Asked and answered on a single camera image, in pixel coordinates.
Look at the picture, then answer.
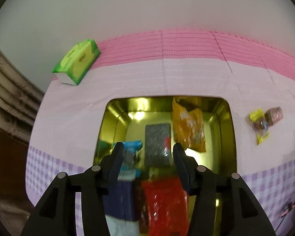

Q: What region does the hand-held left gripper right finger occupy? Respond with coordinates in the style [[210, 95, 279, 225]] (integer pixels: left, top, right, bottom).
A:
[[173, 143, 277, 236]]

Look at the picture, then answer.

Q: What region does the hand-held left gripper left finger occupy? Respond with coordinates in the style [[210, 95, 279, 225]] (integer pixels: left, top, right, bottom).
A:
[[20, 142, 126, 236]]

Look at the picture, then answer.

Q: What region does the cyan snack packet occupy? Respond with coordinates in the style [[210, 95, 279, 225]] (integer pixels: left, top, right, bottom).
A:
[[112, 141, 142, 177]]

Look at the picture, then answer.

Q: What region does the grey snack packet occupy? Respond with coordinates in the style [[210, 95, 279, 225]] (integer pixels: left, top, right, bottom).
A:
[[145, 123, 174, 168]]

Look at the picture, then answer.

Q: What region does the orange snack packet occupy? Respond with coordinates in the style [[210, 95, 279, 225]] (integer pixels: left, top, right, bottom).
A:
[[171, 97, 206, 153]]

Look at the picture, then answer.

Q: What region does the navy blue snack packet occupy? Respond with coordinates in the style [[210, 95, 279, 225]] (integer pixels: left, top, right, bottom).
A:
[[104, 177, 140, 236]]

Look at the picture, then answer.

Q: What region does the gold metal tin box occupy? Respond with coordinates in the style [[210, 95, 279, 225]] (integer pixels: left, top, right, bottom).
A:
[[93, 96, 238, 236]]

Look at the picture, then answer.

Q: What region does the red snack packet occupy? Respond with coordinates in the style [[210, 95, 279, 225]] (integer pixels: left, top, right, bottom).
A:
[[141, 178, 190, 236]]

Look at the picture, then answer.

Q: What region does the pink round snack packet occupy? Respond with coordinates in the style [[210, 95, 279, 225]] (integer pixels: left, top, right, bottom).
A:
[[264, 106, 284, 124]]

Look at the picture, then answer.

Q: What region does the clear packet with yellow ends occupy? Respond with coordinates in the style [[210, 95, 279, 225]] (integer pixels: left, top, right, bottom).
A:
[[249, 108, 271, 146]]

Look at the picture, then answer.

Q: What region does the green tissue pack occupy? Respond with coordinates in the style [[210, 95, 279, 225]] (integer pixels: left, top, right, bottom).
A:
[[52, 39, 101, 86]]

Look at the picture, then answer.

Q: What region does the wooden furniture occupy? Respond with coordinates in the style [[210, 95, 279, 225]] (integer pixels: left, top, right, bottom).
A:
[[0, 36, 46, 202]]

